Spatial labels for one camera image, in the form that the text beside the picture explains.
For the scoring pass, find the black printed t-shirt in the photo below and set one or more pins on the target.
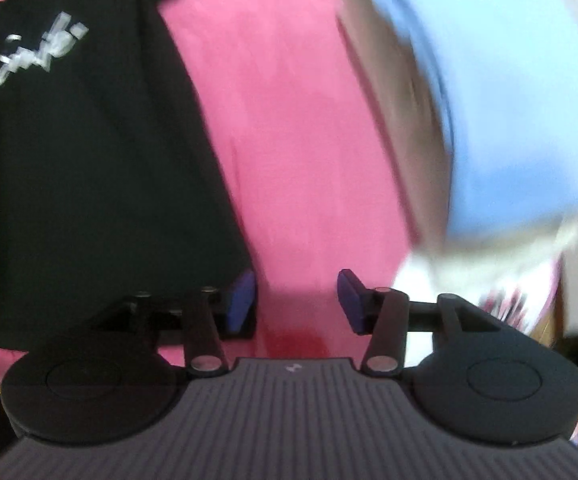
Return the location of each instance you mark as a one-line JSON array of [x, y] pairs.
[[108, 182]]

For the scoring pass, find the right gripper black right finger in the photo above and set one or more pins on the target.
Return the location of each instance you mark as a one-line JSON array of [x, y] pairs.
[[470, 373]]

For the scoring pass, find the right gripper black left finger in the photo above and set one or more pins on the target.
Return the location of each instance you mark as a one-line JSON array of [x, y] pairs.
[[120, 371]]

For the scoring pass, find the light blue garment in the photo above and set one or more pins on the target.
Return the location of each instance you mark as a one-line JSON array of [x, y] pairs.
[[504, 78]]

